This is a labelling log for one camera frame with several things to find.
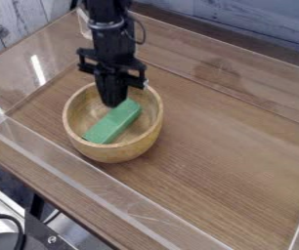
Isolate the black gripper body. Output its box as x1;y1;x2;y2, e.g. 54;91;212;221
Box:
77;21;147;89

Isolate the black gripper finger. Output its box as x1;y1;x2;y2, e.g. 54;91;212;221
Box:
111;76;127;106
94;74;111;106

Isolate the green rectangular block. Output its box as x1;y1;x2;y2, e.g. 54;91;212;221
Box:
82;99;142;145

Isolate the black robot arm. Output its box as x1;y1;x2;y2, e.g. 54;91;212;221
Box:
77;0;147;107

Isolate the brown wooden bowl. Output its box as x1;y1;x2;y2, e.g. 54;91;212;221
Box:
62;83;162;163

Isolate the black table leg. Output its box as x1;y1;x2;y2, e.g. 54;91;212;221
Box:
29;194;45;220

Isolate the clear acrylic corner bracket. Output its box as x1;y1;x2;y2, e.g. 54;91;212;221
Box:
77;8;91;40

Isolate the clear acrylic tray wall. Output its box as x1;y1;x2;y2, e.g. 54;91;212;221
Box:
0;6;299;250

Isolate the black metal bracket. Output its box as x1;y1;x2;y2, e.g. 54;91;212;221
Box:
23;213;78;250

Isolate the black cable loop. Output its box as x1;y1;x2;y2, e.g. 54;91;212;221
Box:
0;213;27;250

